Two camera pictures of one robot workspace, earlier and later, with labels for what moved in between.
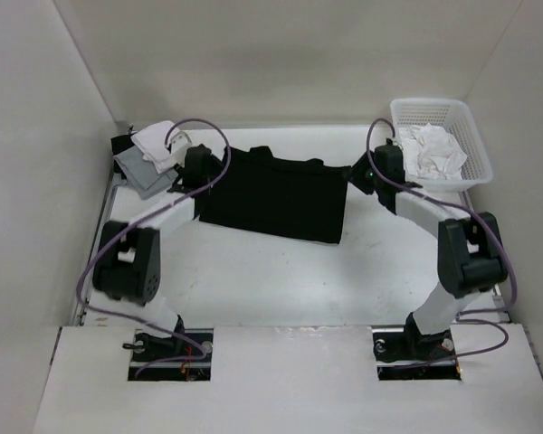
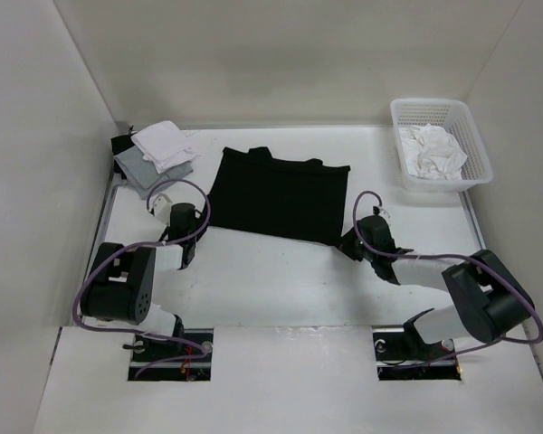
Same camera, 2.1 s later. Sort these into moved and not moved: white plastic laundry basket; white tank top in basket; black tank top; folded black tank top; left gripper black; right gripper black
Moved: left gripper black; right gripper black
Not moved: black tank top; white tank top in basket; folded black tank top; white plastic laundry basket
